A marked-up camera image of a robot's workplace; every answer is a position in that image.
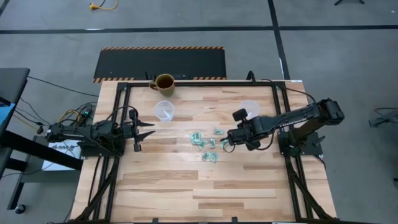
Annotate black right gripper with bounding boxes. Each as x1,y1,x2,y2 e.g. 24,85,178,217
226,116,271,152

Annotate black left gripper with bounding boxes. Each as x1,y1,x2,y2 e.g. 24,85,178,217
120,108,156,153

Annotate clear plastic cup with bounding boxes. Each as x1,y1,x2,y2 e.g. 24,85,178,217
239,99,261,121
154,100,175,122

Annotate olive brown ceramic mug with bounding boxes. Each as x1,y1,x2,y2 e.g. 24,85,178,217
149,73,176,97

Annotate black hazard-striped floor mat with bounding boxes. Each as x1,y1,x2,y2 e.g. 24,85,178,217
93,46,227,84

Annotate white cardboard box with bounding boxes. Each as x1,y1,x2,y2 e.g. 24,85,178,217
42,139,82,172

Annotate blue lit screen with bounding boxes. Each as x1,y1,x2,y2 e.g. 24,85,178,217
0,98,16,130

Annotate black desk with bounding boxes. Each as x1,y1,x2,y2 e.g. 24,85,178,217
0,67,83,215

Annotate black tripod legs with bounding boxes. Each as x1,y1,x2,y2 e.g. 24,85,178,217
334,0,365,6

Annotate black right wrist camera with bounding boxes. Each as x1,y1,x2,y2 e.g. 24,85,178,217
232,108,249,123

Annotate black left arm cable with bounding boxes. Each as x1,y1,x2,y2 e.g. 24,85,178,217
105,105,139,123

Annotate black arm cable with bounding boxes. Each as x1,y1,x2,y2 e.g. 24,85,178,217
105,105,139,123
223,124,276,153

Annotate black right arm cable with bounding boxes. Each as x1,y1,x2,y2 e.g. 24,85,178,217
223,124,276,153

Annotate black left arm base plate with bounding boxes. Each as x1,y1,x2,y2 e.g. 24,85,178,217
80,141,125,158

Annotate black aluminium table frame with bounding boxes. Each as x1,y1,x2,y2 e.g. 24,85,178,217
70,80,338,224

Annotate black power cable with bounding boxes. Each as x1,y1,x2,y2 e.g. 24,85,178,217
247,70,318,106

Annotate yellow wires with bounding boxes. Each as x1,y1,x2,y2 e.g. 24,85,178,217
57,109,83,124

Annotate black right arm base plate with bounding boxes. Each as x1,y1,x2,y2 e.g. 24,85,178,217
277,131,324,157

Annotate black floor cable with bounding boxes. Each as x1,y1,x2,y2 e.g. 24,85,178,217
27,76,100,98

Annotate yellow extension cord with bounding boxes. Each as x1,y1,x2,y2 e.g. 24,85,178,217
89,0,118,11

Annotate black stand base with cables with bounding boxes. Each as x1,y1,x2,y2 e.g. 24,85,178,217
368,107,398,128

